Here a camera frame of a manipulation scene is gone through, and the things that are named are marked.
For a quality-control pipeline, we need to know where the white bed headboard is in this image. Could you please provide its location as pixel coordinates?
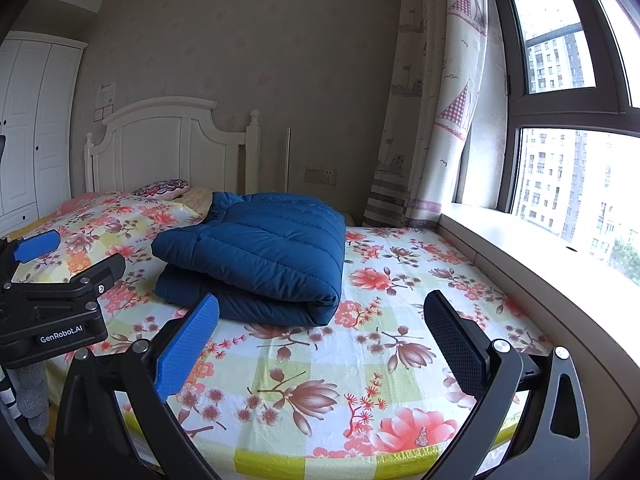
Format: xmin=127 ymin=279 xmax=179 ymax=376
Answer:
xmin=84 ymin=97 xmax=262 ymax=196

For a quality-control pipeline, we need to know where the person's left forearm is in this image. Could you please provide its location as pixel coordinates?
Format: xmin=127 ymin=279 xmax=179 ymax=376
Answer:
xmin=15 ymin=360 xmax=51 ymax=436

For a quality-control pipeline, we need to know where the window sill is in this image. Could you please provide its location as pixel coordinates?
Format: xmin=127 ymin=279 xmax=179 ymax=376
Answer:
xmin=435 ymin=202 xmax=640 ymax=431

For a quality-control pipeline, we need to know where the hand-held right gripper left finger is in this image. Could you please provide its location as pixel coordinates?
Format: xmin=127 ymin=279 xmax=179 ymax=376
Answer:
xmin=52 ymin=292 xmax=221 ymax=480

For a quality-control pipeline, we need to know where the floral bed sheet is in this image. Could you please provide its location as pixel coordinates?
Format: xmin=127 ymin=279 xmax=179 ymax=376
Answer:
xmin=10 ymin=192 xmax=556 ymax=476

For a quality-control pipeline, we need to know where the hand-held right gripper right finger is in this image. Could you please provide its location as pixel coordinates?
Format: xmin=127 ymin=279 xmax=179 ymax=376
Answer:
xmin=422 ymin=290 xmax=591 ymax=480

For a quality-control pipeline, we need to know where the blue quilted jacket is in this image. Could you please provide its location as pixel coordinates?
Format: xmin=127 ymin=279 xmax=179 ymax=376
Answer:
xmin=151 ymin=190 xmax=347 ymax=326

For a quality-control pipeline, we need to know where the cream pillow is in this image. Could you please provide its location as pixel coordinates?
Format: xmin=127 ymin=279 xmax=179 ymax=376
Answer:
xmin=172 ymin=187 xmax=213 ymax=213

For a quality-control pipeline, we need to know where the printed curtain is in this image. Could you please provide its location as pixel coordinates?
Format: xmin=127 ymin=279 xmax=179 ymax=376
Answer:
xmin=362 ymin=0 xmax=488 ymax=228

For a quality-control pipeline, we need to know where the purple patterned pillow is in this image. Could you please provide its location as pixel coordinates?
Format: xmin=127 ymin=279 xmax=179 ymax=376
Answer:
xmin=132 ymin=179 xmax=191 ymax=200

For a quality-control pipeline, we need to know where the dark framed window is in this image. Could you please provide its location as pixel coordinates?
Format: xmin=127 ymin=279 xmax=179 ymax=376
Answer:
xmin=487 ymin=0 xmax=640 ymax=286

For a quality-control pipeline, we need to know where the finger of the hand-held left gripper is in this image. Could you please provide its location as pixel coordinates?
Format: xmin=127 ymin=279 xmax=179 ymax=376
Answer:
xmin=0 ymin=230 xmax=62 ymax=263
xmin=2 ymin=253 xmax=127 ymax=311

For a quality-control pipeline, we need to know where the white wardrobe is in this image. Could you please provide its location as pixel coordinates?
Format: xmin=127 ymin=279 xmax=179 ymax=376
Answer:
xmin=0 ymin=31 xmax=88 ymax=236

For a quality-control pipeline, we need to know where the paper wall notice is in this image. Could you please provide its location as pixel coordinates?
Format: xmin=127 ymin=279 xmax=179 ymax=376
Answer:
xmin=95 ymin=81 xmax=118 ymax=122

